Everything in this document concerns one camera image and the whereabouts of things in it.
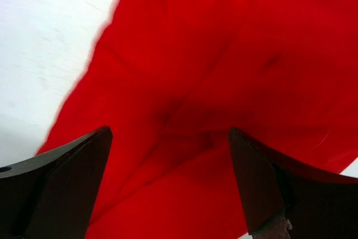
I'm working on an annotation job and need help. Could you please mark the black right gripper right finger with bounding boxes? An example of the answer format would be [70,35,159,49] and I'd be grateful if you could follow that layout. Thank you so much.
[229,128,357,239]

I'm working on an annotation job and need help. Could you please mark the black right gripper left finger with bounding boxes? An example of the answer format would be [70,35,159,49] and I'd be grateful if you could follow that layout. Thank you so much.
[1,126,112,239]

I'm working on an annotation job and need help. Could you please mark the red t shirt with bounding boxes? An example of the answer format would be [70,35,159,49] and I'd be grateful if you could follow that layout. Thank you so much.
[40,0,357,238]

